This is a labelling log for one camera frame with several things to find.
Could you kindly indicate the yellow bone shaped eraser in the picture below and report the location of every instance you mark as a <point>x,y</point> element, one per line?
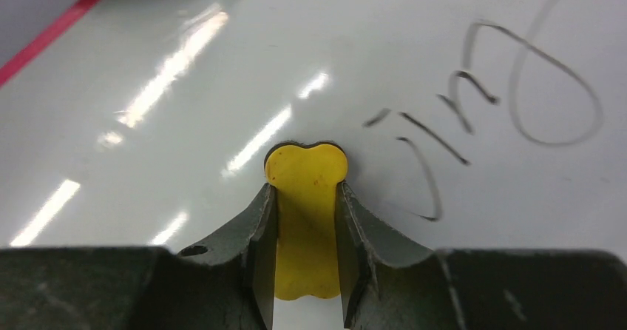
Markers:
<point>305,178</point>

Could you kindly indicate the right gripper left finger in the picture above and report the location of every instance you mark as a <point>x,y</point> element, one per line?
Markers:
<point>239,260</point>

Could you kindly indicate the pink framed whiteboard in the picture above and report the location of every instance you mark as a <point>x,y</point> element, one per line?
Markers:
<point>492,132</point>

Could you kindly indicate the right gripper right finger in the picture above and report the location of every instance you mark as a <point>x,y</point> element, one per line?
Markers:
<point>377,265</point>

